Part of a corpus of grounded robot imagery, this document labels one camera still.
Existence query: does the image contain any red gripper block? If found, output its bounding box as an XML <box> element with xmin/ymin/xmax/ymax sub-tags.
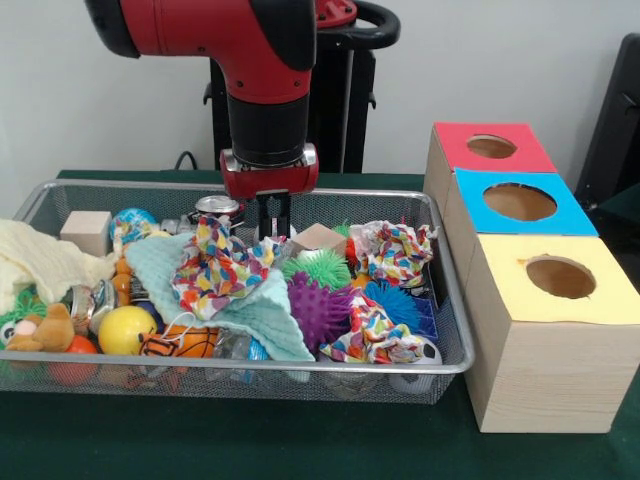
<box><xmin>219</xmin><ymin>143</ymin><xmax>320</xmax><ymax>242</ymax></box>

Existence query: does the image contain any green spiky ball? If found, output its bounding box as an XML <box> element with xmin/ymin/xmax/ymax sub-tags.
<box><xmin>282</xmin><ymin>247</ymin><xmax>354</xmax><ymax>292</ymax></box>

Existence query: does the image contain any colourful patterned cloth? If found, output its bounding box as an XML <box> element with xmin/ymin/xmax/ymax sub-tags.
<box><xmin>348</xmin><ymin>220</ymin><xmax>439</xmax><ymax>289</ymax></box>
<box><xmin>320</xmin><ymin>290</ymin><xmax>426</xmax><ymax>364</ymax></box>
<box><xmin>171</xmin><ymin>214</ymin><xmax>277</xmax><ymax>321</ymax></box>

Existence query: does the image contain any shallow clear mesh bin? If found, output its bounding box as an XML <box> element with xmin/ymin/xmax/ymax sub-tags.
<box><xmin>0</xmin><ymin>178</ymin><xmax>476</xmax><ymax>406</ymax></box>

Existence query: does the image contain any wooden three-hole box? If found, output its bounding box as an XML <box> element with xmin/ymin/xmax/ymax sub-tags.
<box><xmin>422</xmin><ymin>121</ymin><xmax>640</xmax><ymax>434</ymax></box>

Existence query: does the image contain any mint green cloth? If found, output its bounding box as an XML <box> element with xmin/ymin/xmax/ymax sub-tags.
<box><xmin>125</xmin><ymin>230</ymin><xmax>317</xmax><ymax>363</ymax></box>

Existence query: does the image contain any purple spiky ball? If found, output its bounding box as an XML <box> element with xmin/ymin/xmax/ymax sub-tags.
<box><xmin>287</xmin><ymin>272</ymin><xmax>356</xmax><ymax>351</ymax></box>

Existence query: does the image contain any blue globe ball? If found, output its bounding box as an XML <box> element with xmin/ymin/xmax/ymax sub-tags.
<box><xmin>110</xmin><ymin>208</ymin><xmax>159</xmax><ymax>247</ymax></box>

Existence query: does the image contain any blue spiky ball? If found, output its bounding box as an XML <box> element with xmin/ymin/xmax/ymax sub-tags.
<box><xmin>362</xmin><ymin>280</ymin><xmax>421</xmax><ymax>334</ymax></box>

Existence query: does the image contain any yellow ball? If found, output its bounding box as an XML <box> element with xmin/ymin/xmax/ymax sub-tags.
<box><xmin>98</xmin><ymin>305</ymin><xmax>158</xmax><ymax>356</ymax></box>

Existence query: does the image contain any small soccer ball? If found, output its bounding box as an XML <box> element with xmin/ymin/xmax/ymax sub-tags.
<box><xmin>388</xmin><ymin>340</ymin><xmax>443</xmax><ymax>396</ymax></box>

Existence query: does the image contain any dark green table cloth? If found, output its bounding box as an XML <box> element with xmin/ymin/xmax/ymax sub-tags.
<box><xmin>0</xmin><ymin>168</ymin><xmax>640</xmax><ymax>480</ymax></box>

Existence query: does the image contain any cream yellow cloth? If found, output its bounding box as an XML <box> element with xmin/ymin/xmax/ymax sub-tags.
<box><xmin>0</xmin><ymin>219</ymin><xmax>119</xmax><ymax>316</ymax></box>

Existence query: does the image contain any brown plush bear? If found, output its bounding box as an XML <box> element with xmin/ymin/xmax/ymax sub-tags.
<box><xmin>5</xmin><ymin>303</ymin><xmax>76</xmax><ymax>353</ymax></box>

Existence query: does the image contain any black chair back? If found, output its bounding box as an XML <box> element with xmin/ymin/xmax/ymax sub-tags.
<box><xmin>575</xmin><ymin>33</ymin><xmax>640</xmax><ymax>236</ymax></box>

